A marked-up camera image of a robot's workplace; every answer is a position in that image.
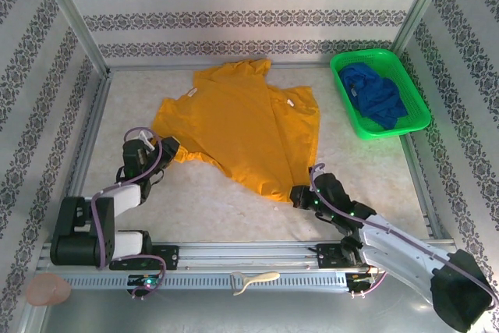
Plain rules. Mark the yellow t-shirt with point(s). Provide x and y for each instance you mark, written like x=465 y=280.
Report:
x=234 y=122

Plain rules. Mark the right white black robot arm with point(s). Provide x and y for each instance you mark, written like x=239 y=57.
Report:
x=401 y=255

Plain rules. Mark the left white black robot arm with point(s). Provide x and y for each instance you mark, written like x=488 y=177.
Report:
x=117 y=200

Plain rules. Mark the blue t-shirt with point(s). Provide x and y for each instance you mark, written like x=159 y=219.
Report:
x=374 y=95

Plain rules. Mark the cream plastic peeler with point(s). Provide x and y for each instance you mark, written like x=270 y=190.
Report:
x=261 y=277

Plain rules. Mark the small circuit board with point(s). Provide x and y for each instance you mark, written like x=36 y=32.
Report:
x=144 y=281
x=362 y=278

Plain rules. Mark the grey metal sheet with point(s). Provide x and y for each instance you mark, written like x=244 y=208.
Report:
x=273 y=313

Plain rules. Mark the green plastic mesh basket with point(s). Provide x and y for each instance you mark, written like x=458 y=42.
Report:
x=417 y=110

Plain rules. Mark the translucent pink cup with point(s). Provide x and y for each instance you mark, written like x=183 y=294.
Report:
x=47 y=290

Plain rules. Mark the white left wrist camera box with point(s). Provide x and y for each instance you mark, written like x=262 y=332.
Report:
x=145 y=140

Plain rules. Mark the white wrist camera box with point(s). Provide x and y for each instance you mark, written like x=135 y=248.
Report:
x=319 y=168
x=145 y=140

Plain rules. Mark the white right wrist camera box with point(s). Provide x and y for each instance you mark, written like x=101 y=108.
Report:
x=319 y=168

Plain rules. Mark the aluminium frame rail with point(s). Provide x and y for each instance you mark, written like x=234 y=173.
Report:
x=423 y=192
x=96 y=114

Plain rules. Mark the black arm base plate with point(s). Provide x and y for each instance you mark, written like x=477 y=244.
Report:
x=327 y=257
x=169 y=257

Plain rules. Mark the wide grooved aluminium rail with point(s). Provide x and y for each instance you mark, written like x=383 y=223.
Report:
x=241 y=255

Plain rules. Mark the aluminium frame bar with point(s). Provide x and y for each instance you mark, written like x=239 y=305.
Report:
x=156 y=66

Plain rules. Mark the aluminium frame post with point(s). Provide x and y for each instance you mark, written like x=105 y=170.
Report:
x=421 y=5
x=74 y=17

